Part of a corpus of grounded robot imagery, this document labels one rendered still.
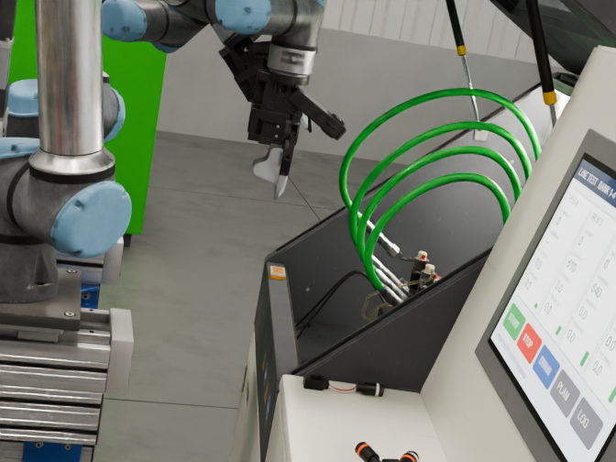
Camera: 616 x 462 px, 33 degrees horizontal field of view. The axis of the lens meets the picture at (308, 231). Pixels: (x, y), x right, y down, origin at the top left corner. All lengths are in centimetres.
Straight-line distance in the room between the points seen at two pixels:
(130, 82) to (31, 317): 363
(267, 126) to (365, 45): 688
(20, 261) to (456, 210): 104
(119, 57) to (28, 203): 363
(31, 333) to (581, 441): 84
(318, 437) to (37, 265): 49
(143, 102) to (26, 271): 361
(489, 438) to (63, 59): 73
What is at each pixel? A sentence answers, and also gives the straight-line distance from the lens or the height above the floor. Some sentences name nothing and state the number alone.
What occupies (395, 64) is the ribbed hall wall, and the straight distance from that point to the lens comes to 868.
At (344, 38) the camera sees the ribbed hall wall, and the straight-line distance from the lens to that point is 854.
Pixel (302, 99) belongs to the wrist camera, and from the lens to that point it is 173.
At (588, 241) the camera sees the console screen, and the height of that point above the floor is 133.
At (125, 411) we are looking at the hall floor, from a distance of 367.
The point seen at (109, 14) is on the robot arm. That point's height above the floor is 144.
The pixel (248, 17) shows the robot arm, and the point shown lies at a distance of 161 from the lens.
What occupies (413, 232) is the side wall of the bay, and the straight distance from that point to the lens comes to 228.
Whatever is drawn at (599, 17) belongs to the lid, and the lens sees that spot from 157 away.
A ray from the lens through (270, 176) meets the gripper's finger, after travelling 176.
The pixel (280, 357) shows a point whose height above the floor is 95.
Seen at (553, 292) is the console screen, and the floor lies 126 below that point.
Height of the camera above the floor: 161
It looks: 15 degrees down
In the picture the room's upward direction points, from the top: 11 degrees clockwise
